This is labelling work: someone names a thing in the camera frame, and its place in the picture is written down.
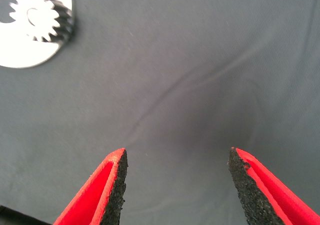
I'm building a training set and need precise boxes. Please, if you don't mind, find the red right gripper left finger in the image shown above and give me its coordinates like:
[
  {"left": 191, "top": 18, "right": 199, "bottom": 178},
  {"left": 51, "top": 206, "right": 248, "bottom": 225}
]
[{"left": 52, "top": 147, "right": 128, "bottom": 225}]

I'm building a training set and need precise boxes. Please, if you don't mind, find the steel planetary gear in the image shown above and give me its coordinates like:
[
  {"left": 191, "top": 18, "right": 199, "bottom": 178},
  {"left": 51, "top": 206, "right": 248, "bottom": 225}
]
[{"left": 9, "top": 0, "right": 75, "bottom": 43}]

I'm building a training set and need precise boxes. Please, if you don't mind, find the round metal carrier plate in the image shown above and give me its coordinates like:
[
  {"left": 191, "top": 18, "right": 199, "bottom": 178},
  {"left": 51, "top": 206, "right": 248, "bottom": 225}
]
[{"left": 0, "top": 0, "right": 76, "bottom": 69}]

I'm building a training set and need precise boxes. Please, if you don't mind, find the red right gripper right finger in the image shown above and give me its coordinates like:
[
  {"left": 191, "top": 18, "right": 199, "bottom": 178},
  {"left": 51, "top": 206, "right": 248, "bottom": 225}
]
[{"left": 227, "top": 146, "right": 320, "bottom": 225}]

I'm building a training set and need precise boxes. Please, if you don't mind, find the black frame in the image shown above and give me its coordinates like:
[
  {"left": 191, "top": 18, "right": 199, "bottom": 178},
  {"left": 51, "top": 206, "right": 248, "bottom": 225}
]
[{"left": 0, "top": 204, "right": 52, "bottom": 225}]

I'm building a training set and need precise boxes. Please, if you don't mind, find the dark grey table cloth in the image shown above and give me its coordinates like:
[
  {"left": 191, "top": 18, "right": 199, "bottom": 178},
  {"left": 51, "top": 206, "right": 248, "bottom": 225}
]
[{"left": 0, "top": 0, "right": 320, "bottom": 225}]

